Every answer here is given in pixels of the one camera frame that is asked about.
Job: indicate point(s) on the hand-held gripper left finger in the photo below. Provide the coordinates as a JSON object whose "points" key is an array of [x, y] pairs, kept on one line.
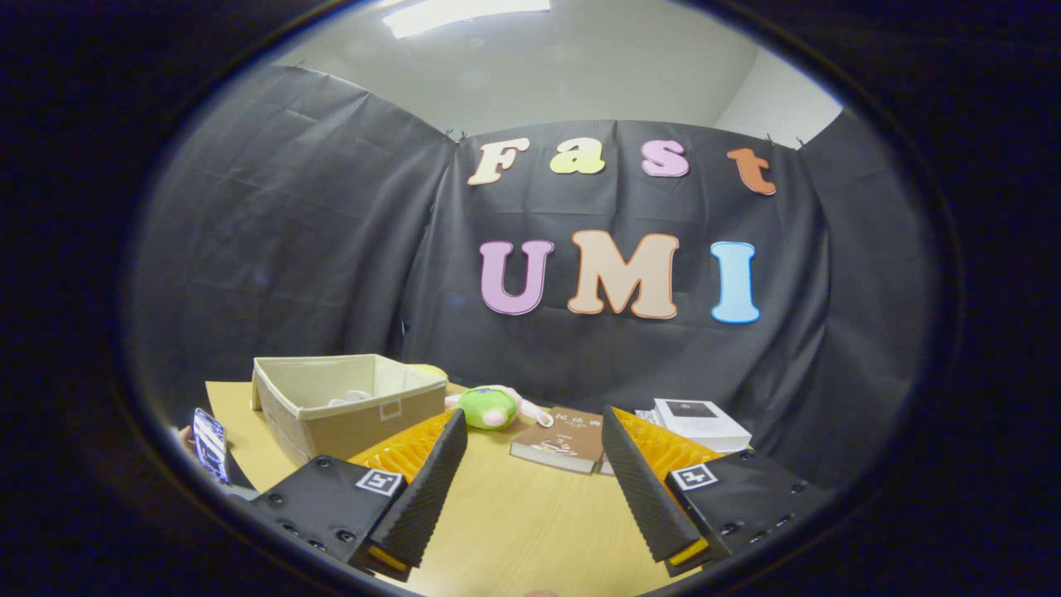
{"points": [[427, 489]]}

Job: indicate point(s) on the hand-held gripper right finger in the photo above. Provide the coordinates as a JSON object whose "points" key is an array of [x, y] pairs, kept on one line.
{"points": [[642, 489]]}

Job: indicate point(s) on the beige fabric storage box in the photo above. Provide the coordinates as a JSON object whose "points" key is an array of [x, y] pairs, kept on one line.
{"points": [[365, 423]]}

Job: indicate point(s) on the brown book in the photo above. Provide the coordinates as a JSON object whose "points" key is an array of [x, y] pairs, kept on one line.
{"points": [[564, 439]]}

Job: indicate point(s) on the green and pink plush toy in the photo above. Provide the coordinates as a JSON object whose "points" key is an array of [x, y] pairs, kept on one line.
{"points": [[489, 408]]}

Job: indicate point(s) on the yellow plush toy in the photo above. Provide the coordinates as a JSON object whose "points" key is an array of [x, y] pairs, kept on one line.
{"points": [[429, 371]]}

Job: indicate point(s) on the blue smartphone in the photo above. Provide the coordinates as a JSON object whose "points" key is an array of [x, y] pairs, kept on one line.
{"points": [[210, 444]]}

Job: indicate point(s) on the black backdrop cloth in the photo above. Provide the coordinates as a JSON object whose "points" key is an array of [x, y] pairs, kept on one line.
{"points": [[331, 249]]}

